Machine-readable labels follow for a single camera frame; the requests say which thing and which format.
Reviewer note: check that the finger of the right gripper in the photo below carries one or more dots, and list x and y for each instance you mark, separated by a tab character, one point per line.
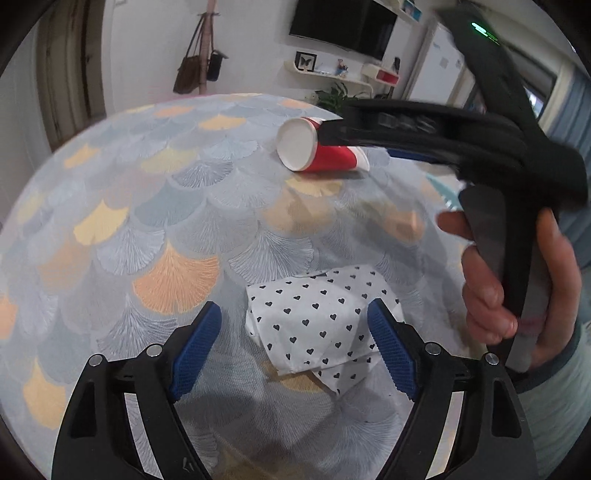
419	134
419	157

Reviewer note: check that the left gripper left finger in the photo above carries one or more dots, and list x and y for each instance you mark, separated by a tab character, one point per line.
95	440

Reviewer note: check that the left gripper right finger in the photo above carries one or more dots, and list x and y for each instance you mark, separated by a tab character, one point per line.
492	440

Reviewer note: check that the teal forearm sleeve right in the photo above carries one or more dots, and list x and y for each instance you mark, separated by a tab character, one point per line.
556	400

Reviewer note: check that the person's right hand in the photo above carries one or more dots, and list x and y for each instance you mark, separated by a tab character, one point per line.
489	322

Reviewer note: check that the potted green plant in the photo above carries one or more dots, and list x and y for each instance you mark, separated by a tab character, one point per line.
334	99

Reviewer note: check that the red paper cup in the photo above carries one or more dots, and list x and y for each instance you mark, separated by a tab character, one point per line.
300	149

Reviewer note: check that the light blue waste basket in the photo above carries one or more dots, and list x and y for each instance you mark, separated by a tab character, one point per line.
449	195

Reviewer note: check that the red white shelf box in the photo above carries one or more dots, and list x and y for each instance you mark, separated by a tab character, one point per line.
380	75

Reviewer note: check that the blue window curtain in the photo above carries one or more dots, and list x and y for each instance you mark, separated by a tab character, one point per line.
572	124

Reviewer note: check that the white tall cabinet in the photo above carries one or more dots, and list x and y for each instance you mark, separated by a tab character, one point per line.
438	68

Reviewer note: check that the black hanging small bag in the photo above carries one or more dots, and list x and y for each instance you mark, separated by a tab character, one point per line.
216	57

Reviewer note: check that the brown hanging handbag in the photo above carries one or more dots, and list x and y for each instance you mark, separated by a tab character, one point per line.
187	77

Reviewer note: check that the pink coat rack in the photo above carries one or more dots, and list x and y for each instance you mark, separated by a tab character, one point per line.
205	45

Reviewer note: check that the butterfly picture frame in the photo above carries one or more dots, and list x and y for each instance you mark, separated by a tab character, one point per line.
304	61

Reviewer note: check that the white wall shelf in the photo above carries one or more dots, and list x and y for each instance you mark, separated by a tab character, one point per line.
366	87

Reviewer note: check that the wall mounted black television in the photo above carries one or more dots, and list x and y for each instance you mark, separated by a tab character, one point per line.
361	26

